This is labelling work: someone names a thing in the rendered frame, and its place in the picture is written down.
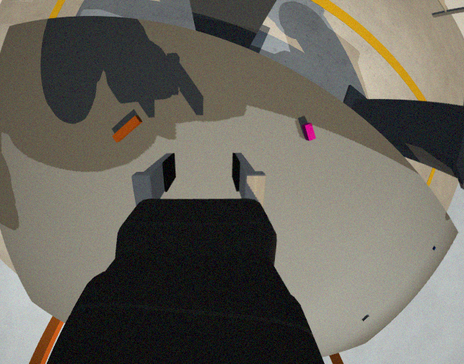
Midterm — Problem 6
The magenta rod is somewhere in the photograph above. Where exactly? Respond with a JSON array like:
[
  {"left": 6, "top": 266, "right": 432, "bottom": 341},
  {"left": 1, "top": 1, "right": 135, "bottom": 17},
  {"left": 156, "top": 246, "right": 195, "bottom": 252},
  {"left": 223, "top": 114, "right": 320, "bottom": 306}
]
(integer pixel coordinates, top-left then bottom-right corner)
[{"left": 302, "top": 123, "right": 316, "bottom": 141}]

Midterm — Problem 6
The orange rod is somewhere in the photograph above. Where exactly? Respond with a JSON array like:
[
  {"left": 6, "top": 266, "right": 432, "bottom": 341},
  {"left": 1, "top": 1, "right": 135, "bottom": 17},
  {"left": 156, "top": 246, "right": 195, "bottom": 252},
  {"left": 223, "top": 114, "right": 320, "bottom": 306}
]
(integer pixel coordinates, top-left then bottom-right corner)
[{"left": 112, "top": 116, "right": 143, "bottom": 142}]

